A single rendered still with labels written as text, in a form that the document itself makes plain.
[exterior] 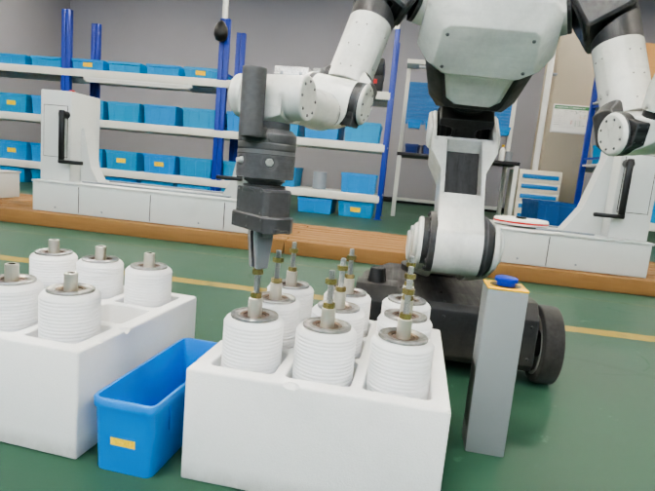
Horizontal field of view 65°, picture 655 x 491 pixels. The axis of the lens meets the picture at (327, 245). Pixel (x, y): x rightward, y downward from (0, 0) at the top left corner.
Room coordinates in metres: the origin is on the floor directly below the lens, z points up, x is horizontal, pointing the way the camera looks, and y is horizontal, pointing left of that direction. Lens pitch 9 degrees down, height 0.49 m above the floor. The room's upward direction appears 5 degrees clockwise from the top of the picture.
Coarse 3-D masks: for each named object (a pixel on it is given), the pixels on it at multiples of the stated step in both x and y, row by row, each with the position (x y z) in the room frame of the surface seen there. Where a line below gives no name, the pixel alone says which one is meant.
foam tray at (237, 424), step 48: (432, 336) 0.99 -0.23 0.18; (192, 384) 0.72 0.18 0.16; (240, 384) 0.71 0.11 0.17; (288, 384) 0.71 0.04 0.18; (432, 384) 0.75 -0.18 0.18; (192, 432) 0.72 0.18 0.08; (240, 432) 0.71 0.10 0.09; (288, 432) 0.70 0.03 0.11; (336, 432) 0.69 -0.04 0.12; (384, 432) 0.67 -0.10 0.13; (432, 432) 0.66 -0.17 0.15; (240, 480) 0.71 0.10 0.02; (288, 480) 0.70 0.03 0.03; (336, 480) 0.68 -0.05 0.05; (384, 480) 0.67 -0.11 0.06; (432, 480) 0.66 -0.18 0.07
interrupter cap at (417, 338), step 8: (384, 328) 0.77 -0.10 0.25; (392, 328) 0.78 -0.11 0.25; (384, 336) 0.73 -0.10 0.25; (392, 336) 0.75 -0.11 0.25; (416, 336) 0.75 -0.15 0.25; (424, 336) 0.75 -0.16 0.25; (400, 344) 0.71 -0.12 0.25; (408, 344) 0.71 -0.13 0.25; (416, 344) 0.71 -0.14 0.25; (424, 344) 0.72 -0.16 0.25
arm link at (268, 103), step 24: (264, 72) 0.73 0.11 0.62; (240, 96) 0.77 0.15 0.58; (264, 96) 0.74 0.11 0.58; (288, 96) 0.74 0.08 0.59; (312, 96) 0.78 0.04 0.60; (240, 120) 0.73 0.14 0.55; (264, 120) 0.76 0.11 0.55; (288, 120) 0.77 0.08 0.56; (240, 144) 0.76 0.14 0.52; (264, 144) 0.74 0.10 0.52; (288, 144) 0.76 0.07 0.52
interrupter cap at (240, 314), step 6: (234, 312) 0.79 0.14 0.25; (240, 312) 0.79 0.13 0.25; (246, 312) 0.80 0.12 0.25; (264, 312) 0.80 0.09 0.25; (270, 312) 0.81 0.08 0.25; (276, 312) 0.81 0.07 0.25; (234, 318) 0.76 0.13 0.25; (240, 318) 0.76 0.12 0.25; (246, 318) 0.76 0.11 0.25; (252, 318) 0.77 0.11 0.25; (258, 318) 0.78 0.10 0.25; (264, 318) 0.77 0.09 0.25; (270, 318) 0.78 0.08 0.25; (276, 318) 0.78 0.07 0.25
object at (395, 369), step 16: (384, 352) 0.71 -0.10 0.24; (400, 352) 0.70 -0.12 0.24; (416, 352) 0.71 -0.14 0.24; (432, 352) 0.73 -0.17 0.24; (368, 368) 0.75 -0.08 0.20; (384, 368) 0.71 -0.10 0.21; (400, 368) 0.70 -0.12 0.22; (416, 368) 0.71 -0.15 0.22; (368, 384) 0.73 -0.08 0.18; (384, 384) 0.71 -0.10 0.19; (400, 384) 0.70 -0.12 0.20; (416, 384) 0.71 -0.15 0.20
